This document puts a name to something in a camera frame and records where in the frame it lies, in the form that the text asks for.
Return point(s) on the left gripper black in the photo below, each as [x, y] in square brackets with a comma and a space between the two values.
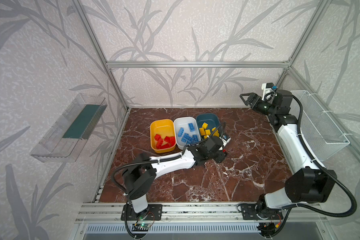
[217, 139]

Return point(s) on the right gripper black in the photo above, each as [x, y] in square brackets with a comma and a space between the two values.
[253, 100]

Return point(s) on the yellow long brick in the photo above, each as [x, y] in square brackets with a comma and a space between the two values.
[202, 131]

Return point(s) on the yellow sloped brick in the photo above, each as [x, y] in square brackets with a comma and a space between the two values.
[204, 125]

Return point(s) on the small red brick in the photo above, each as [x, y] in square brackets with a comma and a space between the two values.
[157, 137]

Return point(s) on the blue brick group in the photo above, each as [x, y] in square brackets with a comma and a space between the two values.
[191, 127]

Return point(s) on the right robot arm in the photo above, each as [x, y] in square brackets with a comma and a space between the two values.
[312, 182]

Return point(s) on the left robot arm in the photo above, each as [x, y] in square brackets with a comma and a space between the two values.
[135, 179]

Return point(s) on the teal plastic bin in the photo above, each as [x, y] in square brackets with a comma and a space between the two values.
[212, 121]

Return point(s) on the white plastic bin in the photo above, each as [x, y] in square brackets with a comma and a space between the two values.
[183, 123]

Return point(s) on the yellow plastic bin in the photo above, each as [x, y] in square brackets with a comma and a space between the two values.
[164, 128]

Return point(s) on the right base wiring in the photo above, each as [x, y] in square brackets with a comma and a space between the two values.
[270, 228]

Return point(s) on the green circuit board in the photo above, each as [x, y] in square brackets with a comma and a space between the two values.
[141, 227]

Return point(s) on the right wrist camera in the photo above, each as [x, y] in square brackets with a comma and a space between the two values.
[269, 91]

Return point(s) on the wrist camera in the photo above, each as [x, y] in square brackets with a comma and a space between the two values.
[269, 91]
[226, 139]

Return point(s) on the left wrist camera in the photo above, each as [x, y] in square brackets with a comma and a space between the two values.
[226, 139]

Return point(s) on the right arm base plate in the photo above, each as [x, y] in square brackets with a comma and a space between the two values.
[249, 211]

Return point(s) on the white wire mesh basket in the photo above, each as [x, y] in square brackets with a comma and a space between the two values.
[321, 133]

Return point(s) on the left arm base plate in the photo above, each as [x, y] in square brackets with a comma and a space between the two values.
[153, 212]

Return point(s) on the aluminium front rail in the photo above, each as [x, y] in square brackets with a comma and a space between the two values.
[186, 212]

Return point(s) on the clear plastic wall tray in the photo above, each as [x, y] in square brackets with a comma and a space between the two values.
[65, 140]

